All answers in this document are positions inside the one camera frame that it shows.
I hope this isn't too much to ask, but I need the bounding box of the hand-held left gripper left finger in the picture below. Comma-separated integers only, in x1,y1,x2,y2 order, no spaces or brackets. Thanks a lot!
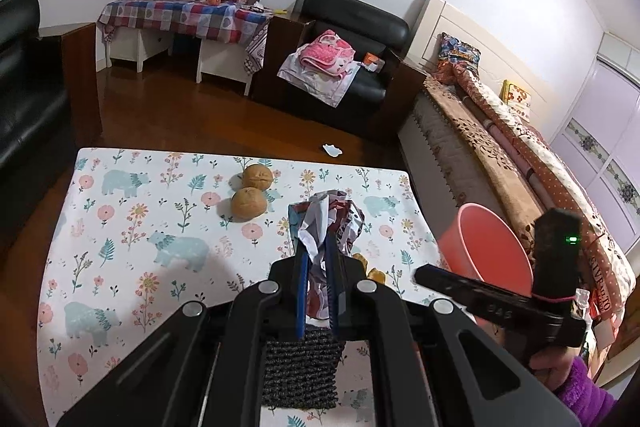
56,251,308,427

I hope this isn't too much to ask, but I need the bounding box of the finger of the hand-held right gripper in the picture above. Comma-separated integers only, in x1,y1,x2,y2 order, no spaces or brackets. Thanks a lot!
414,263,483,308

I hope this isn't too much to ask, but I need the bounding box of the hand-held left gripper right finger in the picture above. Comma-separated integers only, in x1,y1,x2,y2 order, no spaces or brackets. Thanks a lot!
326,243,585,427

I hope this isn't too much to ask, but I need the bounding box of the pink plastic bucket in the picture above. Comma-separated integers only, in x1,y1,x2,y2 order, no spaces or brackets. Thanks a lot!
437,203,535,298

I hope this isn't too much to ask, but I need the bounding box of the printed wrapper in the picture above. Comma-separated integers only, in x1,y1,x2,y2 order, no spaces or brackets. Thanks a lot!
289,189,368,333

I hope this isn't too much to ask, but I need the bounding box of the black foam net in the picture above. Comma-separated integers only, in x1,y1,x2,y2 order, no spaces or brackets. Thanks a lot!
261,329,347,410

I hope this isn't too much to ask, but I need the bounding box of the person's right hand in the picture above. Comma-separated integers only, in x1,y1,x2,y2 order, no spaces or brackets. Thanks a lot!
527,347,578,395

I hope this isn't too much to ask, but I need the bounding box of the bed with patterned quilts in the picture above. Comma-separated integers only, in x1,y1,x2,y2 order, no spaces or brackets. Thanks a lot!
437,57,638,323

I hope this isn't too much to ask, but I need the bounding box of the brown walnut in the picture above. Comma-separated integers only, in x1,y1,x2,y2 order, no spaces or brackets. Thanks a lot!
231,187,268,222
242,164,276,191

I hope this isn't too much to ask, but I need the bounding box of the brown leaf-patterned blanket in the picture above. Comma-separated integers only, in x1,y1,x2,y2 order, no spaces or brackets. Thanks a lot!
422,77,551,258

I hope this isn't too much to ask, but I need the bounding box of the white quilted mattress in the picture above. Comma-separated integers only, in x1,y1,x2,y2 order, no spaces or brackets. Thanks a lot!
397,97,461,208

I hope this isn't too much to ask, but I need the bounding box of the floral tablecloth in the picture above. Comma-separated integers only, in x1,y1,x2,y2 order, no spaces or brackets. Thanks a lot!
37,148,451,427

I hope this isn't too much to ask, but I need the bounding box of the lilac wardrobe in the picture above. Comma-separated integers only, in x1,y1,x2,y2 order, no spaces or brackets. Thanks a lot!
550,32,640,258

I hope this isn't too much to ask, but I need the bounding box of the yellow floral pillow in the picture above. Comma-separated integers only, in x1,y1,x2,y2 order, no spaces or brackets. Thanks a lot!
501,79,533,110

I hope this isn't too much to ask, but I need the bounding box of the white printed cloth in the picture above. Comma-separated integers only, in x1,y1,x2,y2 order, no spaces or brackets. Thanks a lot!
277,47,361,108

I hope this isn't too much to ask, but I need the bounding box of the cream bed headboard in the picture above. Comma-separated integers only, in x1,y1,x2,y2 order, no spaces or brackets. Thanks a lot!
405,0,601,108

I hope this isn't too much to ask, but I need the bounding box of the colourful patterned pillow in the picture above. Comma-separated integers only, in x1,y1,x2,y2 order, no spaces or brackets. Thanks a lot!
436,32,482,82

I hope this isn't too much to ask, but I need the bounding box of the pink blanket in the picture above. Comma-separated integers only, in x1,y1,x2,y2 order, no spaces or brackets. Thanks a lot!
299,29,356,80

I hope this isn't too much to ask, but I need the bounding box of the white desk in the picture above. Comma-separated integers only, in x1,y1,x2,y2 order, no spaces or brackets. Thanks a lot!
105,27,253,96

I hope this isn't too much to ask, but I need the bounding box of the black leather armchair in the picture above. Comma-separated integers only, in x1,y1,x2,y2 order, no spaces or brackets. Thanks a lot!
250,0,426,145
0,0,103,228

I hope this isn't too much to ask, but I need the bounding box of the plaid-covered side table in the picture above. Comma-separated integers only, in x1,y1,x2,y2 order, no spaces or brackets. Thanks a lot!
96,0,273,75

